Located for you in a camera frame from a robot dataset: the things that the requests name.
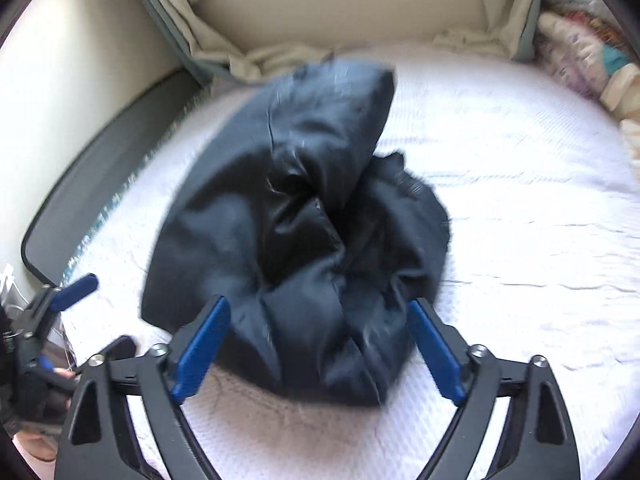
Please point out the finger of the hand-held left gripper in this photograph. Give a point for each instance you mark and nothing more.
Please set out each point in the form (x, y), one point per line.
(75, 290)
(120, 347)

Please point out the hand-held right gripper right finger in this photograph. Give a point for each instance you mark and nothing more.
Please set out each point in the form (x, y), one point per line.
(435, 350)

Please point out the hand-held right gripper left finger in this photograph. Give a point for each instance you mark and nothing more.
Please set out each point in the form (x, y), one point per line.
(200, 345)

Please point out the dark navy printed jacket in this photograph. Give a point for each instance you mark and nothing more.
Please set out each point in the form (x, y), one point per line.
(280, 220)

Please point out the person's left forearm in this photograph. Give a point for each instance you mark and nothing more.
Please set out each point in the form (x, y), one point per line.
(35, 442)

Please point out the person's left hand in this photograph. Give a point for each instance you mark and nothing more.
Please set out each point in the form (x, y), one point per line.
(62, 373)

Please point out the white quilted bed mattress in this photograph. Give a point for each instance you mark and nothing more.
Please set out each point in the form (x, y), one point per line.
(525, 260)

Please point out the teal curtain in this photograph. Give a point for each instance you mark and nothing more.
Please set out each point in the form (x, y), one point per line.
(170, 25)
(529, 35)

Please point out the beige curtain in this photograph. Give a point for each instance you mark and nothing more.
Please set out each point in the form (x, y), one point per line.
(215, 45)
(510, 15)

